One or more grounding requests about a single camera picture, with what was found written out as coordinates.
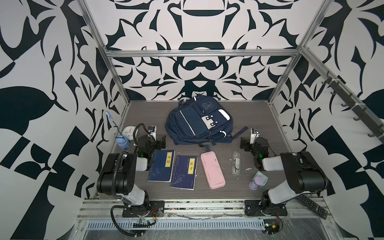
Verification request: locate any dark blue book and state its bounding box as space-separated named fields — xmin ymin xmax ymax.
xmin=148 ymin=150 xmax=175 ymax=182
xmin=170 ymin=155 xmax=198 ymax=191

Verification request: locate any navy blue student backpack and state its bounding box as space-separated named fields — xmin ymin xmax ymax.
xmin=165 ymin=95 xmax=249 ymax=147

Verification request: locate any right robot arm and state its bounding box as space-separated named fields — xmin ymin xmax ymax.
xmin=240 ymin=137 xmax=329 ymax=216

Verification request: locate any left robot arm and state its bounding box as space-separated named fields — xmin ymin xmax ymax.
xmin=97 ymin=123 xmax=166 ymax=211

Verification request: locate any white round alarm clock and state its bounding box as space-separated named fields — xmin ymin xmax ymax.
xmin=122 ymin=126 xmax=136 ymax=141

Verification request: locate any clear plastic pen box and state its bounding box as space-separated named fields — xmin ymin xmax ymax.
xmin=232 ymin=152 xmax=241 ymax=175

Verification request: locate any pink pencil case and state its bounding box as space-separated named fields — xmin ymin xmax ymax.
xmin=201 ymin=151 xmax=226 ymax=190

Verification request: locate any black remote control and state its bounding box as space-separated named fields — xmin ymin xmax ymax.
xmin=296 ymin=195 xmax=328 ymax=219

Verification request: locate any small green circuit board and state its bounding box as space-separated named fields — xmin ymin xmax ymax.
xmin=263 ymin=222 xmax=282 ymax=236

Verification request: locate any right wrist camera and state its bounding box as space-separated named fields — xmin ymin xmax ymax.
xmin=250 ymin=128 xmax=260 ymax=144

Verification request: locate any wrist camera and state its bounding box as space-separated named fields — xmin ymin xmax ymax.
xmin=250 ymin=128 xmax=260 ymax=144
xmin=148 ymin=126 xmax=157 ymax=141

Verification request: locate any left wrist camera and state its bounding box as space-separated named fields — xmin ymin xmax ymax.
xmin=148 ymin=126 xmax=157 ymax=141

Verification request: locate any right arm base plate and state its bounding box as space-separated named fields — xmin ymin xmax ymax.
xmin=244 ymin=200 xmax=288 ymax=217

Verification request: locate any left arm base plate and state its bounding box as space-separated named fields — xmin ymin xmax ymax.
xmin=122 ymin=201 xmax=165 ymax=218

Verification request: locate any white slotted cable duct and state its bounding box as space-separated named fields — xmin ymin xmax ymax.
xmin=85 ymin=218 xmax=266 ymax=231

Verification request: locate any wall hook rack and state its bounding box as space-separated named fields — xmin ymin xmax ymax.
xmin=322 ymin=71 xmax=384 ymax=144

